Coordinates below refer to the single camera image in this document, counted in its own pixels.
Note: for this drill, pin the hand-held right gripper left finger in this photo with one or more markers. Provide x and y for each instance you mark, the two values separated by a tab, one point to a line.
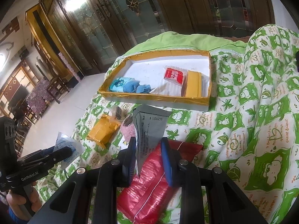
129	165

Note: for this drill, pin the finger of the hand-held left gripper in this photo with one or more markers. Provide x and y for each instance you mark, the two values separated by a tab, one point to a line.
56	155

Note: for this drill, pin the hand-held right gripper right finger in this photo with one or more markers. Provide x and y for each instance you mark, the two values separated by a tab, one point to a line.
167	165

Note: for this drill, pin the white blue desiccant packet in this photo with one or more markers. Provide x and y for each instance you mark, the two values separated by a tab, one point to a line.
61	141

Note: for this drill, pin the pink soft item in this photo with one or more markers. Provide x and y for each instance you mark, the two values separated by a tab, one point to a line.
128	133

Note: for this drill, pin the red foil packet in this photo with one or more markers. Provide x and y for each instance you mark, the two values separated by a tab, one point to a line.
144	198

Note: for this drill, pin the white green printed sachet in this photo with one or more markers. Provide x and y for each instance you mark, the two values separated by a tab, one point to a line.
149	130

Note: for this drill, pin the glossy yellow snack packet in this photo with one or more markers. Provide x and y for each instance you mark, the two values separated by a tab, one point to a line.
102	128

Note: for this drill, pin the light blue cartoon tissue pack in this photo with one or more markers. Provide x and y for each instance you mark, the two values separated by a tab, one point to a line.
119	84

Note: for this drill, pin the yellow block packet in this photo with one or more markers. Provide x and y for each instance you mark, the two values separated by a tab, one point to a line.
192	84

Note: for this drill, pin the clear packet with red label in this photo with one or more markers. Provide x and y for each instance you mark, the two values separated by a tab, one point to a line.
174	74

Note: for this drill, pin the gold cardboard box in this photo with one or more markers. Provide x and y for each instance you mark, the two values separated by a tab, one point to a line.
149	74

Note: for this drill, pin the person's left forearm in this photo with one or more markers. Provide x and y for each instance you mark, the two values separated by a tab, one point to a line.
16	220

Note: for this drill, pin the person's left hand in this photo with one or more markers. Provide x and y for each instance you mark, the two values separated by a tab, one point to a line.
12	203

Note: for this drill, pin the floral panel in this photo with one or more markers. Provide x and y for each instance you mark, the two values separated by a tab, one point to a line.
37	95

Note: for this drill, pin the wooden chair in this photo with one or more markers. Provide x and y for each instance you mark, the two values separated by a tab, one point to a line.
55	86

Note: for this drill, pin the green printed blanket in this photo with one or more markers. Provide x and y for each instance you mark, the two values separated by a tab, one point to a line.
245	121

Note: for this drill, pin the gold framed cabinet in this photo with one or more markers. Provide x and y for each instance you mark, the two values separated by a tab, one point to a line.
46	35

